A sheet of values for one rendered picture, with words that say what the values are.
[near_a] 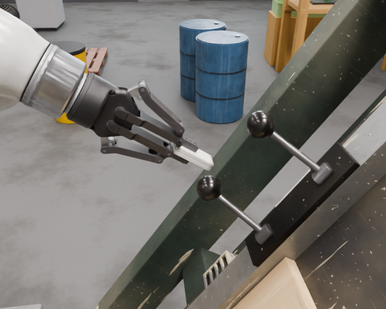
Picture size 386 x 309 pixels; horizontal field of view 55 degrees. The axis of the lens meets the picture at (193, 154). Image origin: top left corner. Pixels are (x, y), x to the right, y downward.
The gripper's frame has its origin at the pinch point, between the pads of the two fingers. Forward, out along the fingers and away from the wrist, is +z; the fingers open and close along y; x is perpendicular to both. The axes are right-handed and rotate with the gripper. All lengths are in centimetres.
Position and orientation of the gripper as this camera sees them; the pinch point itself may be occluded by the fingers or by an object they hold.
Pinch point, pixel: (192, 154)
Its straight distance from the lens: 60.2
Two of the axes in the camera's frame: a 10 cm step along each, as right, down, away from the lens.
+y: -5.6, 7.4, 3.8
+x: 1.3, 5.3, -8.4
